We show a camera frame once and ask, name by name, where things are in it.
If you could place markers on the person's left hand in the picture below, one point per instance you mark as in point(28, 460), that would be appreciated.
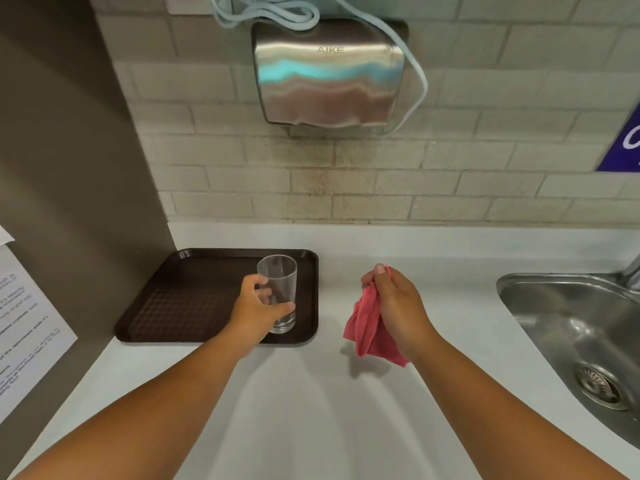
point(250, 319)

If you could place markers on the person's right hand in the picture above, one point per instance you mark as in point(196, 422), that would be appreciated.
point(405, 309)

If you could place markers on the pink cleaning cloth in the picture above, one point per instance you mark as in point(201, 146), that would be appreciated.
point(367, 324)

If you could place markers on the clear drinking glass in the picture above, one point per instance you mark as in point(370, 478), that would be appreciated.
point(277, 279)

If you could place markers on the person's left forearm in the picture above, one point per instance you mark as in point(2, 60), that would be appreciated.
point(135, 409)

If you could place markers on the person's right forearm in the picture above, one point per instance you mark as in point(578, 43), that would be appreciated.
point(505, 414)

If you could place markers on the dark brown plastic tray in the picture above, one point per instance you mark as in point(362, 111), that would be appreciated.
point(190, 299)

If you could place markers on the stainless steel sink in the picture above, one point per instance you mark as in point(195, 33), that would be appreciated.
point(555, 314)

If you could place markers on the metal sink drain strainer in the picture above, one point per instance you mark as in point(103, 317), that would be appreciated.
point(600, 387)

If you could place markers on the printed white paper notice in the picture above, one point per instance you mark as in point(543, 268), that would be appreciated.
point(27, 334)

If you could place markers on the metal faucet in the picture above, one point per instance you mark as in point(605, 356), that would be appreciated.
point(632, 272)

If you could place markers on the stainless steel hand dryer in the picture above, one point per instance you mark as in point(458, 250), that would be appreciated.
point(325, 79)

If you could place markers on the blank white paper sheet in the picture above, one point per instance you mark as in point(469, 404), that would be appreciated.
point(5, 235)

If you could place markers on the blue wall sign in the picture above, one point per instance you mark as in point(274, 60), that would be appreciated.
point(622, 144)

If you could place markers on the white wall socket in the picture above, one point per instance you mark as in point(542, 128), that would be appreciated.
point(185, 3)

